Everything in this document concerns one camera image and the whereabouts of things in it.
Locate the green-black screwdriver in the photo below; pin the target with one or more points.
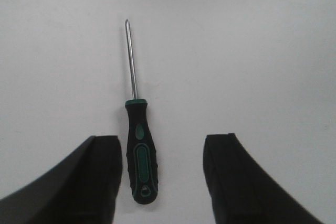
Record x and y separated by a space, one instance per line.
141 151

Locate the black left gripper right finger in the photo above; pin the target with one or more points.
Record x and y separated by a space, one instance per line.
241 191

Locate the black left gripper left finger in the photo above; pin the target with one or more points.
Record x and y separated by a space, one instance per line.
82 188

